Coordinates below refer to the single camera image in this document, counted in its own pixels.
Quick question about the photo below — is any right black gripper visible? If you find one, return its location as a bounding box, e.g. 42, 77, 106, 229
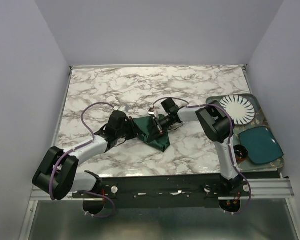
147, 114, 173, 144

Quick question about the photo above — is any dark green cloth napkin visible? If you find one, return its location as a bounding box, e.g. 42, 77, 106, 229
133, 116, 171, 153

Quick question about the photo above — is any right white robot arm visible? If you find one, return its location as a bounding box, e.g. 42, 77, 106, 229
146, 97, 243, 196

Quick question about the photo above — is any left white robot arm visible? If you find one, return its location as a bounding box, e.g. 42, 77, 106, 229
32, 110, 141, 200

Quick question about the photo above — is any white blue striped plate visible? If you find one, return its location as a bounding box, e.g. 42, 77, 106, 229
219, 95, 256, 126

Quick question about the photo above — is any orange black mug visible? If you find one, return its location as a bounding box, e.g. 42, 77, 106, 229
234, 144, 248, 163

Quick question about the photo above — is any teal oval dish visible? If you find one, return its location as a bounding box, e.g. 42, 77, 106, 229
238, 126, 284, 165

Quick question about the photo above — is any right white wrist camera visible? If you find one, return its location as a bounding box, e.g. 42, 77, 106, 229
148, 106, 159, 118

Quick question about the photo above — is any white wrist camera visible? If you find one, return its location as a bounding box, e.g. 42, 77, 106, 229
148, 106, 159, 118
113, 104, 130, 114

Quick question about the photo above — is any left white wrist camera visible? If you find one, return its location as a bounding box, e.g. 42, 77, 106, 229
113, 104, 130, 114

